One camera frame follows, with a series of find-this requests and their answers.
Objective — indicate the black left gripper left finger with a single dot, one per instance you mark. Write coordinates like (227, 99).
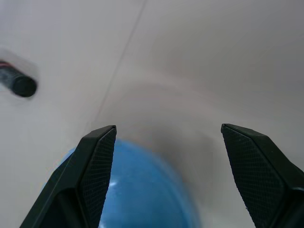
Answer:
(78, 185)

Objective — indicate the blue bowl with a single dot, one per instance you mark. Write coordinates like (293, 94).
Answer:
(145, 187)

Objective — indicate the black cylindrical marker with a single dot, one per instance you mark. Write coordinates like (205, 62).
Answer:
(19, 82)

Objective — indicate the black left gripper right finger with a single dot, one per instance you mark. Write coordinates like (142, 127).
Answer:
(261, 180)

